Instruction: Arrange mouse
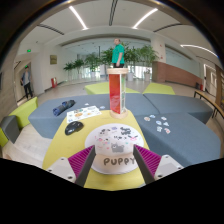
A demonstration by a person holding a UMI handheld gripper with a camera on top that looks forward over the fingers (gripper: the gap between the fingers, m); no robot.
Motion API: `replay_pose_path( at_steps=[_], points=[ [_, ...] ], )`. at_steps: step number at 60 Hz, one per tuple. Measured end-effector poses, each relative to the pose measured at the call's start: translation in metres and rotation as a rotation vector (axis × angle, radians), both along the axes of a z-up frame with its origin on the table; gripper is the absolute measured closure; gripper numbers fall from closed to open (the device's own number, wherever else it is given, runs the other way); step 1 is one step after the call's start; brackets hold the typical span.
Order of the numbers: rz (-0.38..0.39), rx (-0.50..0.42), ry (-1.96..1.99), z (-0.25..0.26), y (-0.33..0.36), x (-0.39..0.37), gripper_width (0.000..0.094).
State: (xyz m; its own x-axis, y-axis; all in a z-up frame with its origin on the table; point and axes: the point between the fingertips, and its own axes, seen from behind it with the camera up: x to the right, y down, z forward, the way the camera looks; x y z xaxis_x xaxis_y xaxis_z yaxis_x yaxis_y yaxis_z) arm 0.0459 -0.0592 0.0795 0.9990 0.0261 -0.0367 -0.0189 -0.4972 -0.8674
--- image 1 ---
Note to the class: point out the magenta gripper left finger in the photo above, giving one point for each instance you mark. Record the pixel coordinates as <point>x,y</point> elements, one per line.
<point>75,168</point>

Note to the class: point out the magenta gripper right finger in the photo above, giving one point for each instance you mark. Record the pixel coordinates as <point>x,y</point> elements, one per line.
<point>153,166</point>

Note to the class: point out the white puppy mouse pad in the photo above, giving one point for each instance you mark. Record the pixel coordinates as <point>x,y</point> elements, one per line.
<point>114,148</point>

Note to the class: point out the black computer mouse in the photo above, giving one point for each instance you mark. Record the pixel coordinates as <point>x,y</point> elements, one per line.
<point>74,126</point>

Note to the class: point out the yellow-green table surface block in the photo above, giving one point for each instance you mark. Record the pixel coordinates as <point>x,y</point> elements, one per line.
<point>63,145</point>

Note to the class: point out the grey sofa right section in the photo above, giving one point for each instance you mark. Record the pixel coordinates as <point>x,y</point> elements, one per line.
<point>177,127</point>

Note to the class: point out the grey sofa section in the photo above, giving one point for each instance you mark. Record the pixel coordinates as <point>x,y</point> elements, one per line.
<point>177,127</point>
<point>47,124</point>

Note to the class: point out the white sticker sheet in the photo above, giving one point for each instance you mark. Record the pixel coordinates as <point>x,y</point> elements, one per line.
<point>82,113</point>

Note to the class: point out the folded dark blue umbrella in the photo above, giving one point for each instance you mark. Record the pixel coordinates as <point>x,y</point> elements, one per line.
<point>64,106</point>

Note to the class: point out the grey sofa left section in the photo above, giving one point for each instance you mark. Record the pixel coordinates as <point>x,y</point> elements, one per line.
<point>47,124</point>

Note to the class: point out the lime green side seat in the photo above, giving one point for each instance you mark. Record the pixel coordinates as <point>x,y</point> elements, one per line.
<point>15,121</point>

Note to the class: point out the red fire extinguisher box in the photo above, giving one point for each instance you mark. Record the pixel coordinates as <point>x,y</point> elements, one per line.
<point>54,82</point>

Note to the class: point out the red green display tower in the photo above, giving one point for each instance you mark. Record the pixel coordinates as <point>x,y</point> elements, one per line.
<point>117,92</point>

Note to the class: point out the brown reception counter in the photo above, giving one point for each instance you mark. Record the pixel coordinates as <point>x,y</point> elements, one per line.
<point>162,72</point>

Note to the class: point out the person in dark clothes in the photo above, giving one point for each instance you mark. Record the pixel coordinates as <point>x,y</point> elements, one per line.
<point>26,82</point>

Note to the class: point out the potted green plant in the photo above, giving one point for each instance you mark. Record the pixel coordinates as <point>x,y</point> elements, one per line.
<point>147,55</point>

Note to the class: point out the person in green shirt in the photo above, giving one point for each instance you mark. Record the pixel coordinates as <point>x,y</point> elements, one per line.
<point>118,54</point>

